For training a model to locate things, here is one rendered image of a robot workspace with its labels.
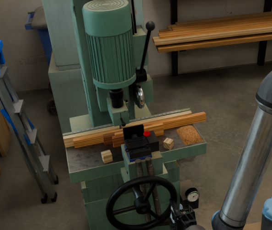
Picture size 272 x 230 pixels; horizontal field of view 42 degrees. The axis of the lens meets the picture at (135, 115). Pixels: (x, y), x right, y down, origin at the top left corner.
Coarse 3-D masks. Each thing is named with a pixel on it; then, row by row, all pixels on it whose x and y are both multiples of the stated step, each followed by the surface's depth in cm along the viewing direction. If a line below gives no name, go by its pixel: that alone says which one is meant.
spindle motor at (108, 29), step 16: (96, 0) 133; (112, 0) 132; (96, 16) 123; (112, 16) 123; (128, 16) 128; (96, 32) 126; (112, 32) 126; (128, 32) 130; (96, 48) 131; (112, 48) 129; (128, 48) 133; (96, 64) 135; (112, 64) 133; (128, 64) 136; (96, 80) 140; (112, 80) 137; (128, 80) 139
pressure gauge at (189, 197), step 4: (192, 188) 161; (196, 188) 162; (188, 192) 160; (192, 192) 159; (196, 192) 160; (188, 196) 160; (192, 196) 161; (196, 196) 161; (188, 200) 161; (192, 200) 162
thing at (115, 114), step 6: (108, 102) 156; (108, 108) 159; (114, 108) 151; (120, 108) 151; (126, 108) 150; (114, 114) 149; (120, 114) 149; (126, 114) 150; (114, 120) 150; (120, 120) 151; (126, 120) 152
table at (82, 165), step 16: (176, 128) 165; (96, 144) 159; (112, 144) 158; (160, 144) 156; (176, 144) 155; (192, 144) 154; (80, 160) 150; (96, 160) 150; (80, 176) 147; (96, 176) 149; (160, 176) 145
